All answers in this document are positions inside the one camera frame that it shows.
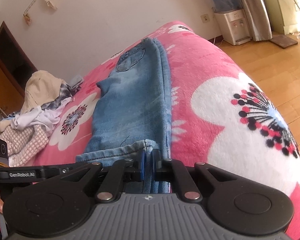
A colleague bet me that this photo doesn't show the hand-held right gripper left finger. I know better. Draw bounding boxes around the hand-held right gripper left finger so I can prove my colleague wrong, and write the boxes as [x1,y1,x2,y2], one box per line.
[60,151,147,203]

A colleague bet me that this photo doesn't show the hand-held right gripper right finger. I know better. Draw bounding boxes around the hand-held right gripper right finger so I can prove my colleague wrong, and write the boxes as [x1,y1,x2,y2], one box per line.
[151,149,238,202]

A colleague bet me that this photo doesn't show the blue jeans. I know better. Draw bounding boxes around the blue jeans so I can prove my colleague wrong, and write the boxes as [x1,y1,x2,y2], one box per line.
[76,37,172,194]

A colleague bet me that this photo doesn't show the pink white houndstooth sweater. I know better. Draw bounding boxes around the pink white houndstooth sweater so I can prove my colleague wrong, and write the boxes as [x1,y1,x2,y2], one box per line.
[0,124,49,167]

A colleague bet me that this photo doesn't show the beige cloth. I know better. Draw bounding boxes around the beige cloth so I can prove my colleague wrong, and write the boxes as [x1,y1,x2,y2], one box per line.
[0,120,15,137]

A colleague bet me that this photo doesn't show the white shirt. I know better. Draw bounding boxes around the white shirt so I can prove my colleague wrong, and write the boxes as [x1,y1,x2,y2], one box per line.
[11,100,63,138]

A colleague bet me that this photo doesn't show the plaid shirt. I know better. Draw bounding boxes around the plaid shirt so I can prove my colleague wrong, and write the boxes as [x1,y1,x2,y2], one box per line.
[41,82,82,112]

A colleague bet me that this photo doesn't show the beige jacket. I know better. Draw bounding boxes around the beige jacket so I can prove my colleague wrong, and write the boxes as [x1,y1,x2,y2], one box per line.
[24,70,70,113]

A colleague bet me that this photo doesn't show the pink floral blanket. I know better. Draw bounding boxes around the pink floral blanket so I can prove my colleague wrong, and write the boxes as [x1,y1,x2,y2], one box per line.
[30,21,300,240]

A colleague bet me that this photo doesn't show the light blue cloth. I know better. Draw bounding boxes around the light blue cloth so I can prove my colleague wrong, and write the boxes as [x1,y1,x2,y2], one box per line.
[70,75,84,87]

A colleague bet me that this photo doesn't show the brown wooden door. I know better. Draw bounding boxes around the brown wooden door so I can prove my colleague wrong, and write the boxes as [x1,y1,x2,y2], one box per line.
[0,21,38,120]

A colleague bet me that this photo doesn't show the white water dispenser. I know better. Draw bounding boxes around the white water dispenser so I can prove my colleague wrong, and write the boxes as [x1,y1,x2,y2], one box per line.
[214,9,252,45]

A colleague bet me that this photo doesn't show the dark doormat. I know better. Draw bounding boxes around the dark doormat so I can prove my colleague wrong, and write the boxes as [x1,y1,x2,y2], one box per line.
[270,34,299,48]

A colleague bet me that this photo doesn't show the beige curtain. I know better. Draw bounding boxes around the beige curtain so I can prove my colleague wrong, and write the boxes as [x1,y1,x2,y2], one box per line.
[230,0,273,42]

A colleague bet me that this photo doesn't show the wall hook rack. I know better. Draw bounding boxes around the wall hook rack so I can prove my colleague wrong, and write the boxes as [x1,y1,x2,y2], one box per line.
[24,0,58,25]

